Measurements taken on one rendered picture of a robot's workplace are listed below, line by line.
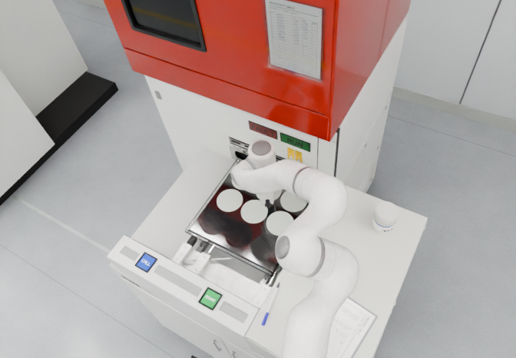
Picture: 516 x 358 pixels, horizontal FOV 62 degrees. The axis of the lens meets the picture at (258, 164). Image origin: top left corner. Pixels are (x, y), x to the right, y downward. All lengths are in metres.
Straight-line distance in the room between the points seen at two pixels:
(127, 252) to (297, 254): 0.76
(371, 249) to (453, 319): 1.10
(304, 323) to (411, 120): 2.32
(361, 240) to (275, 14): 0.77
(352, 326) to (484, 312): 1.28
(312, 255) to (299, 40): 0.53
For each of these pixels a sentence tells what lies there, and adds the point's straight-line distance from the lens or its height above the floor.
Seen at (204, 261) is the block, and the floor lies 0.91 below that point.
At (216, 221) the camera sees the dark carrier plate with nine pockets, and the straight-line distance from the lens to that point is 1.60.
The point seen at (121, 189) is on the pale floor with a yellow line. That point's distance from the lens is 2.97.
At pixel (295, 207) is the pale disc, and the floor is 0.90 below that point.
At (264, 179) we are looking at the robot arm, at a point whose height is 1.25.
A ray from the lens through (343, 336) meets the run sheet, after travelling 1.35.
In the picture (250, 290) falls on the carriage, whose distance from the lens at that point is 1.50.
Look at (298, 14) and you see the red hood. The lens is 1.09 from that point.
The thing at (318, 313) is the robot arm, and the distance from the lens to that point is 1.01.
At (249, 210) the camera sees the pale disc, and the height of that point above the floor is 0.90.
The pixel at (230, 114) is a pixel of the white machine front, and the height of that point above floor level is 1.12.
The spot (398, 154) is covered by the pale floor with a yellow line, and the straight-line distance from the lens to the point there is 2.93.
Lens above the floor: 2.27
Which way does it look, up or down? 53 degrees down
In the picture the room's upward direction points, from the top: 9 degrees counter-clockwise
